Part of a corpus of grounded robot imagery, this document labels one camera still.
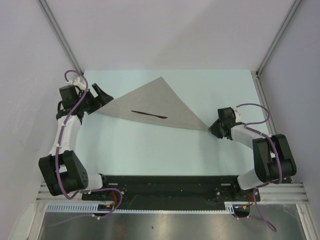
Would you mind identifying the left aluminium frame post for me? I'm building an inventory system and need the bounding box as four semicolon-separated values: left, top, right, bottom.
36;0;84;74

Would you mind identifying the aluminium rail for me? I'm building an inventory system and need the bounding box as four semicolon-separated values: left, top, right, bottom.
258;183;309;205
251;71;278;135

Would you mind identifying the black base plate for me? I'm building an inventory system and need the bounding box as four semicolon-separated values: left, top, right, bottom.
81;175;260;211

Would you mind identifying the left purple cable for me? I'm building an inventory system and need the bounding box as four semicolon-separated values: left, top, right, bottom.
48;69;125;227

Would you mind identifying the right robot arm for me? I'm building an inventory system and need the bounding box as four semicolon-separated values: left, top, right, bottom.
208;107;297;201

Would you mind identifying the front aluminium rail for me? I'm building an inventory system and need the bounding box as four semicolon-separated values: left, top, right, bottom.
258;183;309;205

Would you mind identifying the right aluminium frame post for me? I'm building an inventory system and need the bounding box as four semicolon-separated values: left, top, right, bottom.
255;0;304;78

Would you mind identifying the aluminium frame post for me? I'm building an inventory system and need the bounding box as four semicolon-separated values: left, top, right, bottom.
36;0;84;74
255;0;304;78

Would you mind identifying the right side aluminium rail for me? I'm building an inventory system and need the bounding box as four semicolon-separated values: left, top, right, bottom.
251;71;278;135

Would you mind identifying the grey cloth napkin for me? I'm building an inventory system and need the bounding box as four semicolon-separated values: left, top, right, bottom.
98;77;208;131

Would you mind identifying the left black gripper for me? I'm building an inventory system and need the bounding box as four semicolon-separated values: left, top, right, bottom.
76;84;113;115

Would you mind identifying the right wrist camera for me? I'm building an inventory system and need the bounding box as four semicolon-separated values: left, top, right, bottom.
232;108;242;122

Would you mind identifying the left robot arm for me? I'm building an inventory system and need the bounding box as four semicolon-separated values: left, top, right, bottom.
38;83;114;200

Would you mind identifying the light blue cable duct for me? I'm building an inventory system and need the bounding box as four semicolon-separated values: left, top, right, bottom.
46;203;235;215

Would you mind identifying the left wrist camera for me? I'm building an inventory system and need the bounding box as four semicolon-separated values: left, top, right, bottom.
66;77;87;90

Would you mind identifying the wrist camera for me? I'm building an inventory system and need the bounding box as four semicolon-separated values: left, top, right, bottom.
232;108;242;122
66;77;87;90

